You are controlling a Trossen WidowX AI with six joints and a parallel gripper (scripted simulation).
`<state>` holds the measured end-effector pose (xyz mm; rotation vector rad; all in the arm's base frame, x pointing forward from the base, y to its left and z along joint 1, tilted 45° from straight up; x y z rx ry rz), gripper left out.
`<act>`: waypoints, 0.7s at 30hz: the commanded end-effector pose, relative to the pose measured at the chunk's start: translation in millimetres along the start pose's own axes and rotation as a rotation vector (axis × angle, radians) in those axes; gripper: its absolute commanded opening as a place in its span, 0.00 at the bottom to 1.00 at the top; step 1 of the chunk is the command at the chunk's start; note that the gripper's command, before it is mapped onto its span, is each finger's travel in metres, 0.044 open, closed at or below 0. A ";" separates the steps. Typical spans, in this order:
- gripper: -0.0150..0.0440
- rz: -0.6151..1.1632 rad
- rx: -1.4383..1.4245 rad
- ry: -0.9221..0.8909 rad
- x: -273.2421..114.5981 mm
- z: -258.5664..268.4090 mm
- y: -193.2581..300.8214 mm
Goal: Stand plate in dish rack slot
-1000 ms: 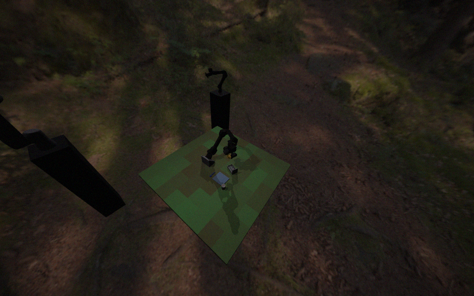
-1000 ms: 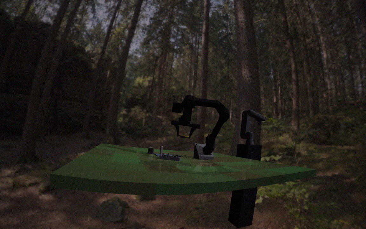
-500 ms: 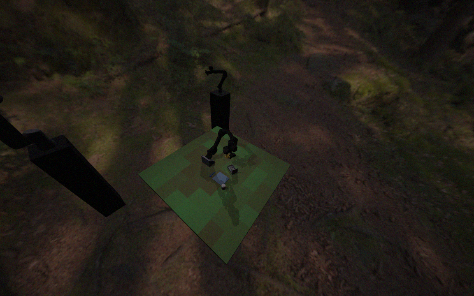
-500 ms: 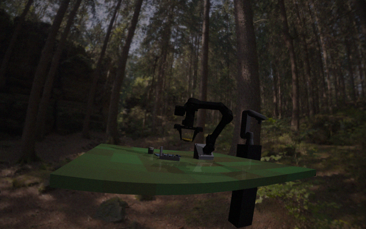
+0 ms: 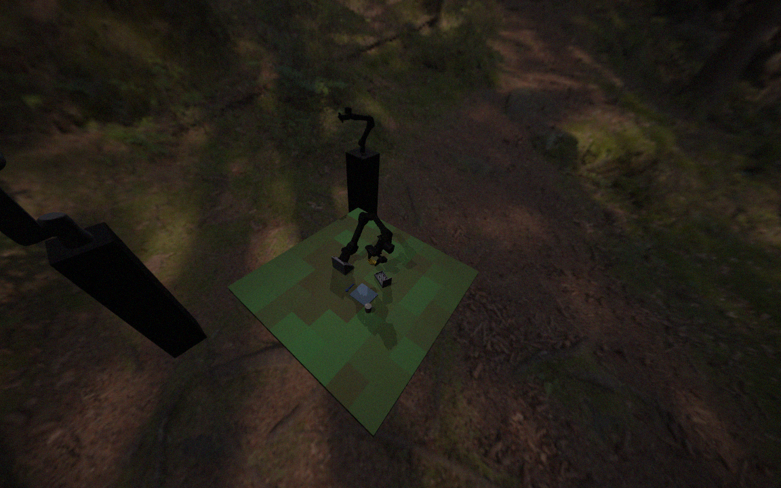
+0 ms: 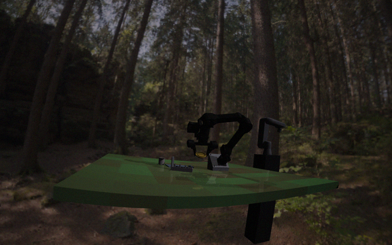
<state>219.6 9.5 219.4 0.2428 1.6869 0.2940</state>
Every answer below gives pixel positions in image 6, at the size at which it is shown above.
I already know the brown round plate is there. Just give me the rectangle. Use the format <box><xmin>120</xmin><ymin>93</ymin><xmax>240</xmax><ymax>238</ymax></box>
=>
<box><xmin>196</xmin><ymin>152</ymin><xmax>207</xmax><ymax>158</ymax></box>

